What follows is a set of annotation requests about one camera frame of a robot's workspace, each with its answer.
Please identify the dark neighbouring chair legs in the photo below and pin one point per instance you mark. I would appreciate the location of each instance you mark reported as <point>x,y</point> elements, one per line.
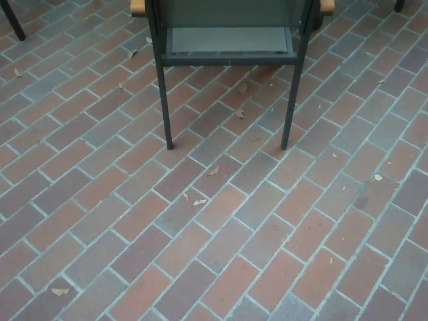
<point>15,20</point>

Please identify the dark chair with wooden armrests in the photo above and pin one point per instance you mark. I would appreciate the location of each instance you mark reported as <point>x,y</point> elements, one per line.
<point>227,40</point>

